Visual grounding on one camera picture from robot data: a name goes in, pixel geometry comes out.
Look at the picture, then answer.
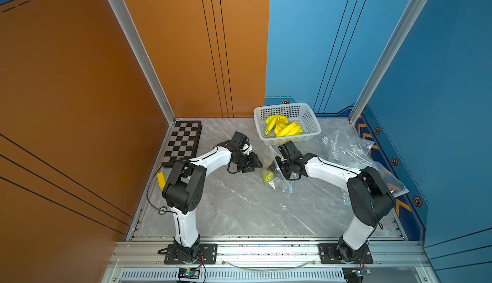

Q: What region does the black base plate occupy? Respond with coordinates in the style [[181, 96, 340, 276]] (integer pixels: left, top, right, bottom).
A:
[[317, 243, 374, 265], [164, 243, 218, 266]]

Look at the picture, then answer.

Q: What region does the yellow banana bunch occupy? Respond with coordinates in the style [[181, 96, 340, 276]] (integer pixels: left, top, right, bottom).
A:
[[274, 122, 302, 138], [263, 170, 275, 183], [264, 115, 288, 136]]

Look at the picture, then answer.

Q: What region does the green circuit board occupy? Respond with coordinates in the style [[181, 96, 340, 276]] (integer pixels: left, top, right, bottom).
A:
[[177, 268, 201, 282], [351, 268, 372, 282]]

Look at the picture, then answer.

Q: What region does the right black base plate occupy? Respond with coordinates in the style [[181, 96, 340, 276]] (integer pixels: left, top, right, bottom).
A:
[[317, 243, 374, 265]]

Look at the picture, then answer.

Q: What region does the left aluminium corner post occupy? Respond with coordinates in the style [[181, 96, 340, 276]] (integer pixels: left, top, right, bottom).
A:
[[108, 0, 176, 124]]

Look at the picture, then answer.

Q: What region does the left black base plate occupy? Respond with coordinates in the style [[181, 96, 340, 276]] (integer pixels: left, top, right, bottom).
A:
[[164, 243, 218, 266]]

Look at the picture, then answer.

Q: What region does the left green circuit board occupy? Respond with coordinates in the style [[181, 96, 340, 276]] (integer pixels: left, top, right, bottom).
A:
[[177, 268, 201, 282]]

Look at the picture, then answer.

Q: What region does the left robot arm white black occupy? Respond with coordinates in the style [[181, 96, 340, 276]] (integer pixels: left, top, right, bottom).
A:
[[162, 132, 263, 262]]

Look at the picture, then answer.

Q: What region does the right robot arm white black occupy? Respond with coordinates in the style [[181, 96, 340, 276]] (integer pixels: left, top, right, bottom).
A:
[[274, 141, 396, 263]]

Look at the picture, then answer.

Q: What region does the black brown checkerboard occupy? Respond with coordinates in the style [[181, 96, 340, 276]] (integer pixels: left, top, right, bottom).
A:
[[161, 120, 202, 168]]

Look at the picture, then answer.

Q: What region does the aluminium corner post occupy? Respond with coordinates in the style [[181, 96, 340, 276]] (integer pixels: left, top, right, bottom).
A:
[[108, 0, 176, 124], [348, 0, 428, 125]]

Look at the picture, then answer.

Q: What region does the small yellow block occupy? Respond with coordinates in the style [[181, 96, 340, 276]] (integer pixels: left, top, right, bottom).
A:
[[156, 172, 166, 190]]

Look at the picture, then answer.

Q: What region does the right aluminium corner post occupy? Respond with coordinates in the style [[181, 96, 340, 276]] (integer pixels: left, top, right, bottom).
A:
[[348, 0, 428, 125]]

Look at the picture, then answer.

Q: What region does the right green circuit board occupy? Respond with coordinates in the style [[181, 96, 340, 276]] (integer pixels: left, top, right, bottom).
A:
[[351, 268, 372, 282]]

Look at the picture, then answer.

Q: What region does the white perforated plastic basket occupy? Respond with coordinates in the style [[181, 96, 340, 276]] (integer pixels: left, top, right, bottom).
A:
[[254, 103, 322, 146]]

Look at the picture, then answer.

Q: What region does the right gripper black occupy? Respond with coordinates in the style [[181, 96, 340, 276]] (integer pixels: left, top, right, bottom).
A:
[[264, 155, 293, 180]]

